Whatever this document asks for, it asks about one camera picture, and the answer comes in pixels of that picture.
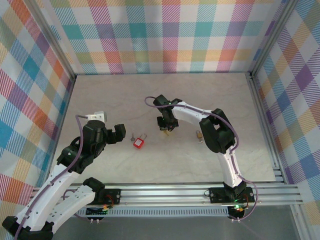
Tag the silver red padlock key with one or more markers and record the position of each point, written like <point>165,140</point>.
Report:
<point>132,137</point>

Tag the red padlock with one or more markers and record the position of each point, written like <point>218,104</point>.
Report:
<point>138,143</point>

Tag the brass padlock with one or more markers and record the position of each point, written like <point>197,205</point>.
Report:
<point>198,135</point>

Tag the brass padlock key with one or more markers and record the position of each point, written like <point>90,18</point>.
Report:
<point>200,141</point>

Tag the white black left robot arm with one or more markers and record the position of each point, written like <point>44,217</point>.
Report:
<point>75,200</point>

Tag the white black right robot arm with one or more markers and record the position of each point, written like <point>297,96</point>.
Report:
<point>217,135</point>

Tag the black controller board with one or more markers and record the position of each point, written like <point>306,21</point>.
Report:
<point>236,211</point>
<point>96,212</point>

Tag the plaid backdrop panel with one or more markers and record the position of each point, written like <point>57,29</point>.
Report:
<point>160,37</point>
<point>20,100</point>
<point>300,75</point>

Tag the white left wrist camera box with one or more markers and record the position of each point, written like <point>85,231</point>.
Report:
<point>97,116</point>

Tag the aluminium side rail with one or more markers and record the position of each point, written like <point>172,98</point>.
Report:
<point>260,105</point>
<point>70,91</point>

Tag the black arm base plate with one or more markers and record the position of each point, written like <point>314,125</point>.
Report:
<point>117,193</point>
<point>217,195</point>

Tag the aluminium mounting rail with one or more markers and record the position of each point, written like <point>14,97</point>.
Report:
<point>162,195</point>

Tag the aluminium frame post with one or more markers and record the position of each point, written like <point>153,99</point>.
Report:
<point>272,37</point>
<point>53,37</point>

